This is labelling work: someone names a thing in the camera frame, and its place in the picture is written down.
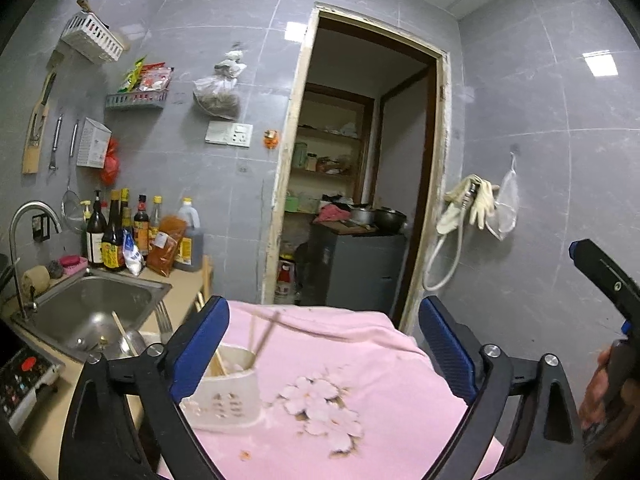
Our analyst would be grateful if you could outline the dark soy sauce bottle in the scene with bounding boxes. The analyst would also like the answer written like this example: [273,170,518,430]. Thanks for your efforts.
[86,190,106,268]

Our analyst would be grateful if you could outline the steel fork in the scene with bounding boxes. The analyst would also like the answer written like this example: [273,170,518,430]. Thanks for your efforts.
[154,300,174,344]

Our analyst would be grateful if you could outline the yellow label sauce bottle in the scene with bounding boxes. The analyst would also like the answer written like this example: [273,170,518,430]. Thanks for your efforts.
[101,190,125,272]

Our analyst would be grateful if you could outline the white wall basket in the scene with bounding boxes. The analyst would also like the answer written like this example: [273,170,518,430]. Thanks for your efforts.
[60,11,124,65]

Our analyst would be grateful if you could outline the steel spoon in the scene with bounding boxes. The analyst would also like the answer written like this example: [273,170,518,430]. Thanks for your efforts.
[119,328,146,356]

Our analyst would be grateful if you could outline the white wall socket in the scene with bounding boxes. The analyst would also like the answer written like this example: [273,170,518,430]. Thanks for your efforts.
[204,120,253,148]

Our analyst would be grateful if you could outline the white hose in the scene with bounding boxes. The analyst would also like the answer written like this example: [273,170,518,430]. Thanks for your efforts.
[422,194,474,294]

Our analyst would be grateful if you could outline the hanging plastic bag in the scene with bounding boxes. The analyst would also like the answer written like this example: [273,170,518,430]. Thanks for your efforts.
[193,49,247,120]

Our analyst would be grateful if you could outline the white rubber gloves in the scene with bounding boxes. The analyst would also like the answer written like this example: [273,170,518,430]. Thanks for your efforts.
[436,174,500,235]

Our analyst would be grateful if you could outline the white utensil holder cup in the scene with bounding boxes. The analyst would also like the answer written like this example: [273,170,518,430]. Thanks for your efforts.
[180,344,262,434]

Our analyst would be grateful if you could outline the chrome sink faucet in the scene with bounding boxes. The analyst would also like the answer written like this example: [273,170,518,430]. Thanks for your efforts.
[8,200,63,321]

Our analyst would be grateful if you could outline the wooden cutting board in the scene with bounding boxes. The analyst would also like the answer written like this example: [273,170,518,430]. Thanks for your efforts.
[22,49,64,174]

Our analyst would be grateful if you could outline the orange spice bag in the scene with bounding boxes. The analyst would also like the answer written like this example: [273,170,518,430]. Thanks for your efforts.
[146,216,186,278]

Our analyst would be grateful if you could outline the red plastic bag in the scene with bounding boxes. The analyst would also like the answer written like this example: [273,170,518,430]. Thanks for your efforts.
[100,138,120,188]

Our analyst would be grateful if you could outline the steel kitchen sink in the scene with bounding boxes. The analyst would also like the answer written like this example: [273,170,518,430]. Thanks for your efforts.
[11,269,171,362]

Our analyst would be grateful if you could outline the pink floral cloth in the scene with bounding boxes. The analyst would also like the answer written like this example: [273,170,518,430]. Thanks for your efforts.
[195,301,466,479]

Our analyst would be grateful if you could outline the hanging steel strainer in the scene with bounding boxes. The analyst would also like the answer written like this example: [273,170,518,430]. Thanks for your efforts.
[60,119,87,235]

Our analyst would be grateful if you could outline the grey wall shelf basket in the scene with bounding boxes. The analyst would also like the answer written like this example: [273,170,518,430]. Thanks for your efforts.
[104,89,168,110]

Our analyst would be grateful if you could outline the wooden pantry shelf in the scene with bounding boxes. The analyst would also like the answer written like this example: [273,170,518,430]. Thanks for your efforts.
[285,84,375,216]

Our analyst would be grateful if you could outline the large oil jug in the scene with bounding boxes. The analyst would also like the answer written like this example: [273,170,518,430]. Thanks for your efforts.
[174,197,204,272]

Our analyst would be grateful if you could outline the right human hand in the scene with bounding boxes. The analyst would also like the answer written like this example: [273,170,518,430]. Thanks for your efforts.
[578,346,639,453]

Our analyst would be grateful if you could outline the grey cabinet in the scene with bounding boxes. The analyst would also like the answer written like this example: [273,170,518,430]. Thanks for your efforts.
[300,224,406,315]

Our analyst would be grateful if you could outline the white wall box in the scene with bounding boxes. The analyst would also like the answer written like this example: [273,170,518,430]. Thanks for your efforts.
[76,117,112,169]

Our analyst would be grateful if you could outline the clear hanging bag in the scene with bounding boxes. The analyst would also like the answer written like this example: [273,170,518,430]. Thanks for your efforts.
[486,154,520,242]

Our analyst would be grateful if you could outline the orange wall hook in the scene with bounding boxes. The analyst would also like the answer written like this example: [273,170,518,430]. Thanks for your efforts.
[262,129,280,150]

